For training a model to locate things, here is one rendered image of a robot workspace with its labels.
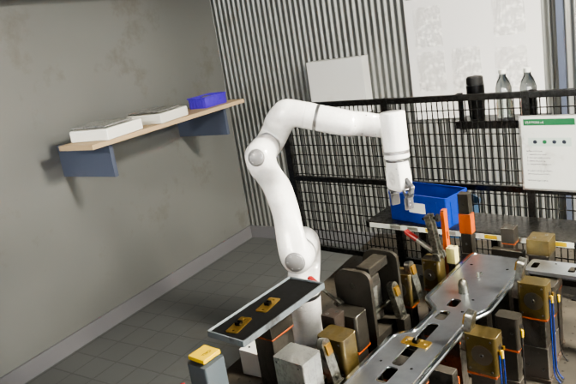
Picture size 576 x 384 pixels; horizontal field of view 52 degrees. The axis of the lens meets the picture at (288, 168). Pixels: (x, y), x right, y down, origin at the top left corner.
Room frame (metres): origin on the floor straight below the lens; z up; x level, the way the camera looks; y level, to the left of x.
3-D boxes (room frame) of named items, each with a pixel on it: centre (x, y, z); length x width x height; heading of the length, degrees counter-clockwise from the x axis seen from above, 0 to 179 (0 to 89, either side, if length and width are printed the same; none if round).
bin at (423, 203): (2.47, -0.58, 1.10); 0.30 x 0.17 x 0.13; 40
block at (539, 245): (2.01, -0.87, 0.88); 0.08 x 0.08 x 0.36; 49
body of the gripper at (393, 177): (1.90, -0.36, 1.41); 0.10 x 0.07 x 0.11; 17
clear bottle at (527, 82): (2.37, -1.01, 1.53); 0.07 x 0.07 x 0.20
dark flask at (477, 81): (2.51, -0.85, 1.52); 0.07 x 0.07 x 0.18
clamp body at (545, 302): (1.70, -0.72, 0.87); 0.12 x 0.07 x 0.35; 49
